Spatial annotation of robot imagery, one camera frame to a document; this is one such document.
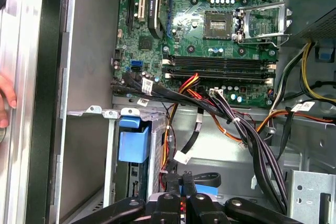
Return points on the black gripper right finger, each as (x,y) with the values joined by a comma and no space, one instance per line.
(202,208)

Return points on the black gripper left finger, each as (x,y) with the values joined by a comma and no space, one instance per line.
(168,208)

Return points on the hard disk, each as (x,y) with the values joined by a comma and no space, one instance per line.
(134,145)

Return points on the metal disk bay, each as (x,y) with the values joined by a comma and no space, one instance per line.
(157,140)

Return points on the black RAM slot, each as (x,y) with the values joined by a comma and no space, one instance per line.
(218,58)
(231,72)
(236,78)
(218,65)

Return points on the black expansion slot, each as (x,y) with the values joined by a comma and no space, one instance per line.
(130,3)

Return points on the person hand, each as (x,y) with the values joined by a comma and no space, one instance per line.
(9,93)

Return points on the metal drive cage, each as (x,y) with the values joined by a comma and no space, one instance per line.
(304,195)

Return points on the green motherboard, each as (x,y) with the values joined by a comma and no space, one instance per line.
(126,51)

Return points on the metal locking lever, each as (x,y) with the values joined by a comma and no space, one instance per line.
(258,42)

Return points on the black PC case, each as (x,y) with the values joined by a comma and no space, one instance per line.
(86,51)

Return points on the CPU socket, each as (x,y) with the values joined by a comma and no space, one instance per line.
(218,24)

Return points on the black graphics card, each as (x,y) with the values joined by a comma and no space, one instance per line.
(155,3)

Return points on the metal socket cover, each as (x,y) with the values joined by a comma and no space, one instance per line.
(265,6)

